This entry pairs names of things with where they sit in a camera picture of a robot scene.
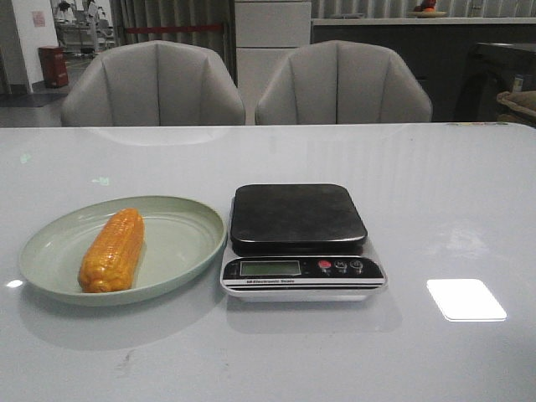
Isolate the grey upholstered chair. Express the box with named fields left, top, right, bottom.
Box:
left=255, top=40, right=433, bottom=125
left=60, top=40, right=245, bottom=126

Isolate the pink wall notice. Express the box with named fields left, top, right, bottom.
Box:
left=32, top=10, right=46, bottom=28

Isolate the orange corn cob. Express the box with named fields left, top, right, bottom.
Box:
left=78, top=208, right=145, bottom=293

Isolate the left grey upholstered chair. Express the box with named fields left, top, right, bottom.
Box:
left=60, top=40, right=245, bottom=126

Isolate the grey counter with white top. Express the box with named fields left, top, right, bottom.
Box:
left=311, top=17, right=535, bottom=121

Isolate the white drawer cabinet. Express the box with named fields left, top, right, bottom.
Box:
left=234, top=1, right=312, bottom=125

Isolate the pale green oval plate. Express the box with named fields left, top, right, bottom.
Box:
left=19, top=196, right=226, bottom=307

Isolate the black silver electronic scale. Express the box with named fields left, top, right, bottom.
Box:
left=220, top=183, right=388, bottom=302

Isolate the right grey upholstered chair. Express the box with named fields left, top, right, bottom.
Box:
left=255, top=40, right=433, bottom=125

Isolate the beige cushion at right edge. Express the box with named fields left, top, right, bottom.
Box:
left=496, top=90, right=536, bottom=127

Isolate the dark side table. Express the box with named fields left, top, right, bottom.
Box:
left=453, top=43, right=535, bottom=121

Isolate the red trash bin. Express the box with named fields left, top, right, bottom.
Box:
left=39, top=46, right=69, bottom=88

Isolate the fruit plate on counter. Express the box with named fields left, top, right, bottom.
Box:
left=408, top=0, right=447, bottom=18

